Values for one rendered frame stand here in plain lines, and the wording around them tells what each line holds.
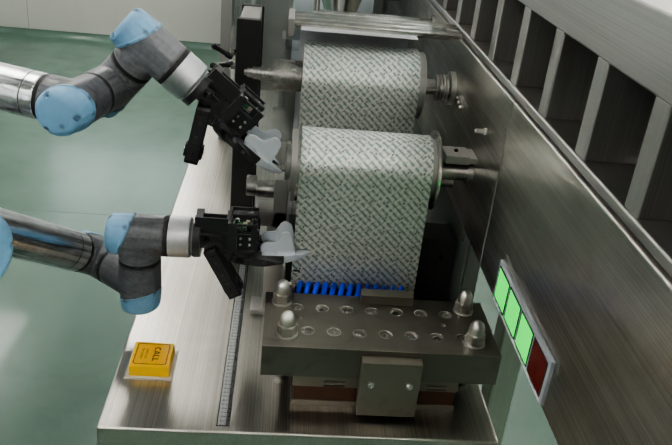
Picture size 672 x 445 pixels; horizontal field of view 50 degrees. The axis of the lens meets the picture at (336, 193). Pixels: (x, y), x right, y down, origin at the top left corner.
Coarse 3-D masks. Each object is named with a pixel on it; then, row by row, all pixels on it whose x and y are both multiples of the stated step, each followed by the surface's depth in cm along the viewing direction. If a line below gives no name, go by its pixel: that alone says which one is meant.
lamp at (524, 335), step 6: (522, 318) 100; (522, 324) 100; (522, 330) 100; (528, 330) 98; (516, 336) 102; (522, 336) 100; (528, 336) 98; (516, 342) 102; (522, 342) 100; (528, 342) 98; (522, 348) 100; (528, 348) 97; (522, 354) 100
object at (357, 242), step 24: (312, 216) 130; (336, 216) 130; (360, 216) 131; (384, 216) 131; (408, 216) 131; (312, 240) 132; (336, 240) 132; (360, 240) 133; (384, 240) 133; (408, 240) 133; (312, 264) 134; (336, 264) 135; (360, 264) 135; (384, 264) 135; (408, 264) 135; (408, 288) 138
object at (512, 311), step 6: (510, 294) 106; (510, 300) 106; (510, 306) 106; (516, 306) 103; (510, 312) 106; (516, 312) 103; (510, 318) 105; (516, 318) 103; (510, 324) 105; (510, 330) 105
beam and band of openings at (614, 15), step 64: (448, 0) 169; (512, 0) 124; (576, 0) 92; (640, 0) 75; (512, 64) 128; (576, 64) 98; (640, 64) 74; (576, 128) 98; (640, 128) 86; (640, 192) 73
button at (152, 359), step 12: (144, 348) 131; (156, 348) 131; (168, 348) 131; (132, 360) 127; (144, 360) 128; (156, 360) 128; (168, 360) 128; (132, 372) 127; (144, 372) 127; (156, 372) 127; (168, 372) 127
